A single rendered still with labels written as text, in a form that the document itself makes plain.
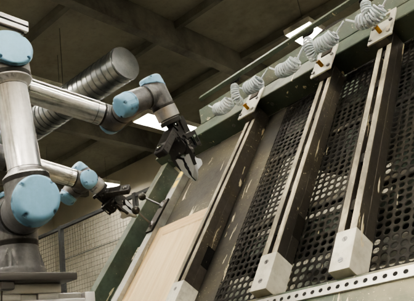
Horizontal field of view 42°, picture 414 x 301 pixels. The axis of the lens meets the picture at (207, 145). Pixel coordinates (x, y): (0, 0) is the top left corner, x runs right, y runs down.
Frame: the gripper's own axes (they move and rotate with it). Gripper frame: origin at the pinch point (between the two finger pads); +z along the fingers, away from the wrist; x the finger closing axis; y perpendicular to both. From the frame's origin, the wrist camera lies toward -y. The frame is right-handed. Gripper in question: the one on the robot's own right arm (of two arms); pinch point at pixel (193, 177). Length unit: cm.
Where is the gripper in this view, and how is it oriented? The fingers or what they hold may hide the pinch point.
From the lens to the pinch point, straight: 172.1
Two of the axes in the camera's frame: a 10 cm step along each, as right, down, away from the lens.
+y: 5.3, -2.8, 8.0
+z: 4.4, 9.0, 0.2
